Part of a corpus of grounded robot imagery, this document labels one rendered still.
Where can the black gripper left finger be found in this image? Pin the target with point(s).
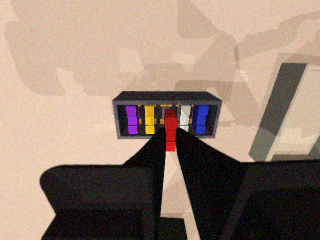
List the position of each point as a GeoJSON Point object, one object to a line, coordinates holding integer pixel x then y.
{"type": "Point", "coordinates": [136, 184]}

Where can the beige shallow tray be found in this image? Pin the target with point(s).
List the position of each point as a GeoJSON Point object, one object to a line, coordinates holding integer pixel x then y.
{"type": "Point", "coordinates": [290, 126]}

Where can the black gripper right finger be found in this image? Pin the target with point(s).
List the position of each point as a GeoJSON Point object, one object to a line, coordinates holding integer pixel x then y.
{"type": "Point", "coordinates": [219, 185]}

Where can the yellow fuse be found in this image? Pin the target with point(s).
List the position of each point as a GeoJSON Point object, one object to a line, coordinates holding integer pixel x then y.
{"type": "Point", "coordinates": [149, 119]}

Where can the red fuse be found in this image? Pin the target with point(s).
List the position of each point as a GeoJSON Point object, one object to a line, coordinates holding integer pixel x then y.
{"type": "Point", "coordinates": [170, 125]}

